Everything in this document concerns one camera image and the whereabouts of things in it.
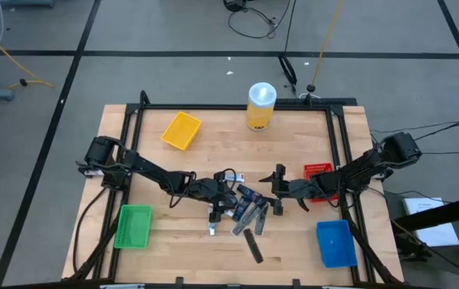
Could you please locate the dark blue toiletry packet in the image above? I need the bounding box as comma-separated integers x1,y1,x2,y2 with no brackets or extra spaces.
232,196,255,222
236,183,263,204

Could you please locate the yellow wipes canister white lid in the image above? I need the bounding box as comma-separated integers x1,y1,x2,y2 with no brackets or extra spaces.
246,82,278,132

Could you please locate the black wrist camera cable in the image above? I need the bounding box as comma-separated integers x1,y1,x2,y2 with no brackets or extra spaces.
168,168,238,209

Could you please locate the long yellow cable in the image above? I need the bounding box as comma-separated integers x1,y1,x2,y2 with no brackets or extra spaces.
311,0,345,88

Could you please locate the green plastic basket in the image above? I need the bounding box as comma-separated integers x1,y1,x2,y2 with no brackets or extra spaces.
113,204,153,250

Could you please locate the white paper box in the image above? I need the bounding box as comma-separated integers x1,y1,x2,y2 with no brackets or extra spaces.
402,197,459,248

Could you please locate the blue plastic basket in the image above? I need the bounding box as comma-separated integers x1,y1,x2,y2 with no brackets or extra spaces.
315,219,359,269

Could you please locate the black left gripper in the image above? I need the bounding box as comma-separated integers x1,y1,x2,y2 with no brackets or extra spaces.
191,178,240,226

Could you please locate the red plastic basket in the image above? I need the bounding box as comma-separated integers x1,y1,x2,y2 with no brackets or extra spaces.
303,162,339,203

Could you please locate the black strap loop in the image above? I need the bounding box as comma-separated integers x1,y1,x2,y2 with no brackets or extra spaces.
278,53,299,87

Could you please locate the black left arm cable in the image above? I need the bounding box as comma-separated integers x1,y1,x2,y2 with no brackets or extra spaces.
71,186,108,275

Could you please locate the small black floor stand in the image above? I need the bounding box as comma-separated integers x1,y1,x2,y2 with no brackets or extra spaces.
303,83,319,108

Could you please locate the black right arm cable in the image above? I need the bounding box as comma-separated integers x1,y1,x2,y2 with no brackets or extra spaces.
369,116,459,156

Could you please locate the black coiled floor cable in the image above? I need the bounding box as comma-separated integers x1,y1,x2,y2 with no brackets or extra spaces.
223,0,293,40

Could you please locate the black plastic comb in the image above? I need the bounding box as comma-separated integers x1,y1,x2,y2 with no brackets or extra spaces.
242,228,264,265

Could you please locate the yellow floor cable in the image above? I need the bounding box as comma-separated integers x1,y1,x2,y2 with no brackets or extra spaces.
0,22,56,121

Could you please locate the black aluminium table frame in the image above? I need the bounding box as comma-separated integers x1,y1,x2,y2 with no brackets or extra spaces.
68,90,405,289

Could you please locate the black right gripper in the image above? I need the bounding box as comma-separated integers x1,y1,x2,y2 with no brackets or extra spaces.
258,163,315,217

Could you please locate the black side desk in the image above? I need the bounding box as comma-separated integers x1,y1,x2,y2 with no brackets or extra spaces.
392,192,459,289

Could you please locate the thin black hanging cable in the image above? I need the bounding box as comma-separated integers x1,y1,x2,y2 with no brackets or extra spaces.
283,0,298,55

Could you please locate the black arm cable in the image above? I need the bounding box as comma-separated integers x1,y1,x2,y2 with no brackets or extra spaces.
369,116,459,156
71,186,108,275

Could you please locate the yellow plastic basket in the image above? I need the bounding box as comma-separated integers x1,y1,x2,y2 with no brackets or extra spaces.
160,111,203,152

